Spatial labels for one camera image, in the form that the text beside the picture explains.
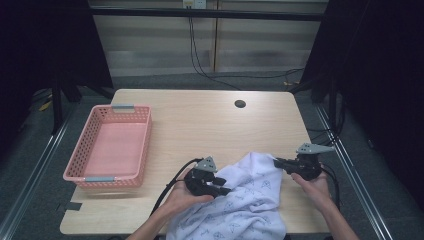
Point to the white wall socket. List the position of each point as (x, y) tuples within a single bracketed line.
[(195, 3)]

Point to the black horizontal bar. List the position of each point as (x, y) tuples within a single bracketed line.
[(150, 13)]

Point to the pink plastic basket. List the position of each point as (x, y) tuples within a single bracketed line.
[(113, 146)]

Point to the aluminium floor rail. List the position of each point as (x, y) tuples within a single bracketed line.
[(36, 176), (358, 186)]

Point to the white patterned towel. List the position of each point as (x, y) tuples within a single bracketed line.
[(243, 206)]

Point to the dark round table grommet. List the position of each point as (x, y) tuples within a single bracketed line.
[(240, 103)]

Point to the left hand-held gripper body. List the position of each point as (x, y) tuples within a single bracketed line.
[(200, 181)]

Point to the black metal stand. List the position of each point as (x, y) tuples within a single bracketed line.
[(56, 106)]

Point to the person's right hand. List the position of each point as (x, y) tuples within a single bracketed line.
[(315, 191)]

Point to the black curtain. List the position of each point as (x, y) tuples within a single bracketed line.
[(40, 43), (383, 66)]

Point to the person's left hand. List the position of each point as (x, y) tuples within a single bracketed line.
[(181, 198)]

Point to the small yellow object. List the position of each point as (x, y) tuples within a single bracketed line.
[(45, 105)]

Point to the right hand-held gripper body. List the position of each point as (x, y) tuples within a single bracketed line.
[(308, 165)]

